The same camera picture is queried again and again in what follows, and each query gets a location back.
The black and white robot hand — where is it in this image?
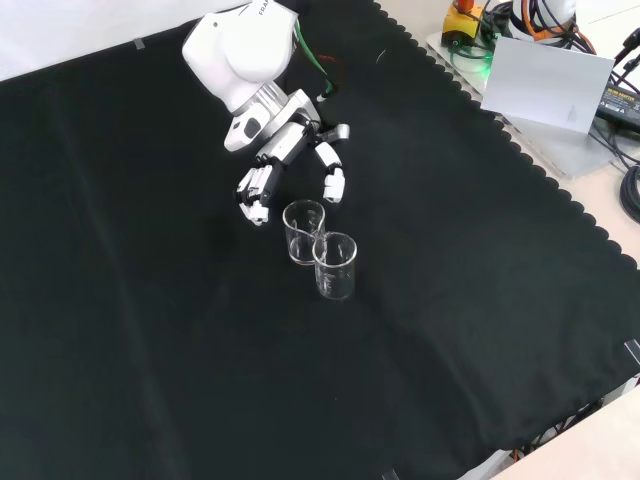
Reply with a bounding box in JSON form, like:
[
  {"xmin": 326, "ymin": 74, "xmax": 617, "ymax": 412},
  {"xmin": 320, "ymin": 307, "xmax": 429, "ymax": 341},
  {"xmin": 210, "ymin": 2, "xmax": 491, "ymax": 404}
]
[{"xmin": 234, "ymin": 118, "xmax": 351, "ymax": 228}]

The clear glass beaker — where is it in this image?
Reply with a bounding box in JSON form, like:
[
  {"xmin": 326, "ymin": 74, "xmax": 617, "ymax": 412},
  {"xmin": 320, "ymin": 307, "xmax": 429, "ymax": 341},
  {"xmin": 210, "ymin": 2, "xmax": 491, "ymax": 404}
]
[
  {"xmin": 282, "ymin": 198, "xmax": 327, "ymax": 266},
  {"xmin": 311, "ymin": 231, "xmax": 359, "ymax": 301}
]

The black bench cloth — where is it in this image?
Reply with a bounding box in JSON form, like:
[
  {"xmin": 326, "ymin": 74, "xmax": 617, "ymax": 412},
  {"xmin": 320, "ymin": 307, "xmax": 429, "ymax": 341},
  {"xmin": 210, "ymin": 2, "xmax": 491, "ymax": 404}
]
[{"xmin": 0, "ymin": 0, "xmax": 640, "ymax": 480}]

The yellow stop button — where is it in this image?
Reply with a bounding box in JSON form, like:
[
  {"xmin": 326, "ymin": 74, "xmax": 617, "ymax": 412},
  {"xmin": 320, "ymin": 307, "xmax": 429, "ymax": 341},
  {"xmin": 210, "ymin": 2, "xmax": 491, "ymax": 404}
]
[{"xmin": 442, "ymin": 0, "xmax": 485, "ymax": 46}]

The pale board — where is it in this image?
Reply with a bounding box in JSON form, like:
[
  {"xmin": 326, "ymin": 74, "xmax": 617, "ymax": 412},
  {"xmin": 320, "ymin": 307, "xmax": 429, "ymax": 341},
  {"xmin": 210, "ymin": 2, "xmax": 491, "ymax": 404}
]
[{"xmin": 479, "ymin": 37, "xmax": 616, "ymax": 135}]

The black power adapter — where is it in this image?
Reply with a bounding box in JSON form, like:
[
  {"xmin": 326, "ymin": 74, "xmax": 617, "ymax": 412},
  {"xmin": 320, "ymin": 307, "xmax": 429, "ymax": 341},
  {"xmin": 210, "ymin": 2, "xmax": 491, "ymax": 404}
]
[{"xmin": 594, "ymin": 83, "xmax": 640, "ymax": 127}]

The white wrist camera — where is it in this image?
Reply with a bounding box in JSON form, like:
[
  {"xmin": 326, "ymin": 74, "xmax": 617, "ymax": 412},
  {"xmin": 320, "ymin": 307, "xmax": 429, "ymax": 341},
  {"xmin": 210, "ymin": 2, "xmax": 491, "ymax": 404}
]
[{"xmin": 223, "ymin": 110, "xmax": 269, "ymax": 153}]

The green cable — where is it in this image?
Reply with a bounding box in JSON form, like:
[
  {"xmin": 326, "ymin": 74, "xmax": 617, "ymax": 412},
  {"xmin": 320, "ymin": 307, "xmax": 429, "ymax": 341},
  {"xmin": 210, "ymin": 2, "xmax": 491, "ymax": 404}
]
[{"xmin": 294, "ymin": 17, "xmax": 334, "ymax": 104}]

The orange cable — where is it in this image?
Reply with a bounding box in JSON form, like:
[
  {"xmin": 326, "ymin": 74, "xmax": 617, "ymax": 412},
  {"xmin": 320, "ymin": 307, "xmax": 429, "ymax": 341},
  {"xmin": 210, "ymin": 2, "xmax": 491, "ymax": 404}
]
[{"xmin": 519, "ymin": 0, "xmax": 599, "ymax": 54}]

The metal base plate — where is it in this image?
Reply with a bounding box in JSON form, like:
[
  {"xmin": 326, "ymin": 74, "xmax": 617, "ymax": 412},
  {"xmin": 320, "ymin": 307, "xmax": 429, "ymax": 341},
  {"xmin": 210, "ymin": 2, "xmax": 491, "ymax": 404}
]
[{"xmin": 423, "ymin": 27, "xmax": 626, "ymax": 179}]

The coiled black cable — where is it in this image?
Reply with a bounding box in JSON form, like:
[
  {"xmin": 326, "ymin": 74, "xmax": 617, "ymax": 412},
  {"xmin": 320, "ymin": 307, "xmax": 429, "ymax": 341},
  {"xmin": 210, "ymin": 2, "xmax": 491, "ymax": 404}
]
[{"xmin": 619, "ymin": 164, "xmax": 640, "ymax": 224}]

